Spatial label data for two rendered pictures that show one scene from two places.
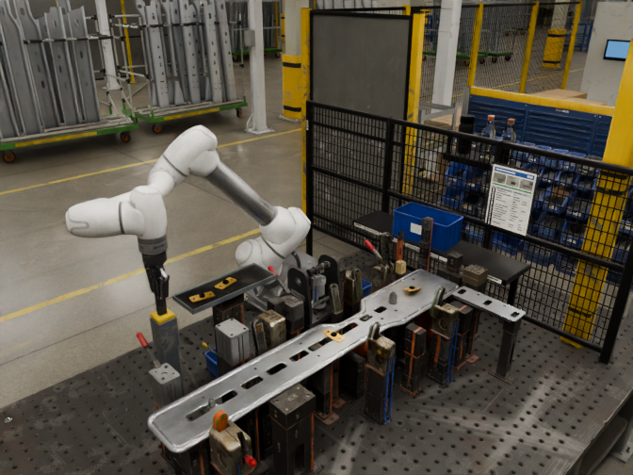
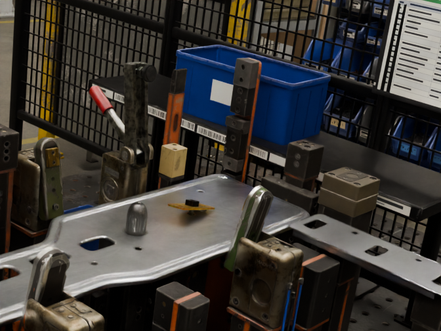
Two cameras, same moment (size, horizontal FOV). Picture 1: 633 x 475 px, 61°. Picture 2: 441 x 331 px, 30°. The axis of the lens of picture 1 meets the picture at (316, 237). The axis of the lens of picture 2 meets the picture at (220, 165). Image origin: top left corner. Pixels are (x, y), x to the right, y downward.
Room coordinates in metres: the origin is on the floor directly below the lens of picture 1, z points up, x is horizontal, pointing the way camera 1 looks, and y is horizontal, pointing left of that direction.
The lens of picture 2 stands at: (0.72, -0.27, 1.53)
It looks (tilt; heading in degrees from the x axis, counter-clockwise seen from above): 19 degrees down; 352
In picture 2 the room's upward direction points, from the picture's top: 8 degrees clockwise
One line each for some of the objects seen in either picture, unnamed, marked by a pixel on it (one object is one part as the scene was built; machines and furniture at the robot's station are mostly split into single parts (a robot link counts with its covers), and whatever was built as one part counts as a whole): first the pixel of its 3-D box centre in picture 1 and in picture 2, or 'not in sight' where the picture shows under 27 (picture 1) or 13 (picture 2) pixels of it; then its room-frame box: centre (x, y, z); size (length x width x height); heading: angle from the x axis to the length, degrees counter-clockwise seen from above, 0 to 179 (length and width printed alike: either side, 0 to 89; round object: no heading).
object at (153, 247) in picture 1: (153, 242); not in sight; (1.55, 0.52, 1.42); 0.09 x 0.09 x 0.06
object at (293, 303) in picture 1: (292, 341); not in sight; (1.77, 0.09, 0.89); 0.13 x 0.11 x 0.38; 44
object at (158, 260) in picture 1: (155, 263); not in sight; (1.55, 0.52, 1.35); 0.08 x 0.07 x 0.09; 44
